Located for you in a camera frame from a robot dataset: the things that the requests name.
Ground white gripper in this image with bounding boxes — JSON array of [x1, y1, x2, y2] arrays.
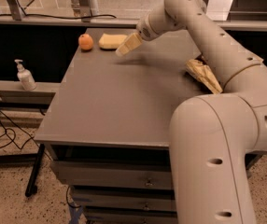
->
[[116, 15, 159, 57]]

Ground black table leg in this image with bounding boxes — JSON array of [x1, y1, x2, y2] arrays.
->
[[25, 144, 45, 198]]

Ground black floor cables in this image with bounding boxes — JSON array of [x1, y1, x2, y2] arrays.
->
[[0, 91, 52, 161]]

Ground brown chip bag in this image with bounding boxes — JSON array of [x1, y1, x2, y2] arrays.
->
[[186, 59, 223, 94]]

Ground grey metal frame rail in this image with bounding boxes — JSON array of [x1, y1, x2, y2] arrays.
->
[[0, 0, 267, 32]]

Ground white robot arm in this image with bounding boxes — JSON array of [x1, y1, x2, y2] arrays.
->
[[117, 0, 267, 224]]

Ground orange fruit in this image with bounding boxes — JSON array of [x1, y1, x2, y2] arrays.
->
[[78, 34, 93, 51]]

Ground black cable on rail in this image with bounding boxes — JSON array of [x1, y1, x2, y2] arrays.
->
[[0, 13, 118, 21]]

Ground white pump bottle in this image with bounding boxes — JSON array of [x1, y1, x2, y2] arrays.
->
[[15, 59, 36, 91]]

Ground yellow sponge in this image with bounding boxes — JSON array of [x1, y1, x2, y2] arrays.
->
[[98, 34, 127, 49]]

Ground grey drawer cabinet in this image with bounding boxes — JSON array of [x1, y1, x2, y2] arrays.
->
[[34, 28, 267, 224]]

